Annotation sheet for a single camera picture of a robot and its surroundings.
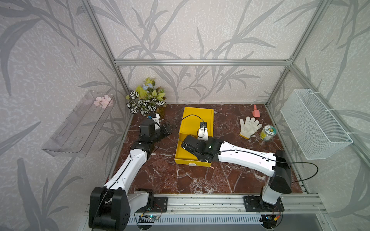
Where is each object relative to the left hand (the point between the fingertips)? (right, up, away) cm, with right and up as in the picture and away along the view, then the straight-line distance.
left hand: (172, 126), depth 81 cm
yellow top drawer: (+6, -16, -5) cm, 18 cm away
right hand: (+15, -7, -3) cm, 17 cm away
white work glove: (+53, -3, +24) cm, 58 cm away
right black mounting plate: (+43, -40, -8) cm, 59 cm away
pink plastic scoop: (+61, +8, +31) cm, 69 cm away
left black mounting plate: (-5, -40, -7) cm, 41 cm away
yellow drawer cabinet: (+10, +2, -1) cm, 11 cm away
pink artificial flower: (-37, +14, -4) cm, 40 cm away
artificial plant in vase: (-19, +16, +10) cm, 27 cm away
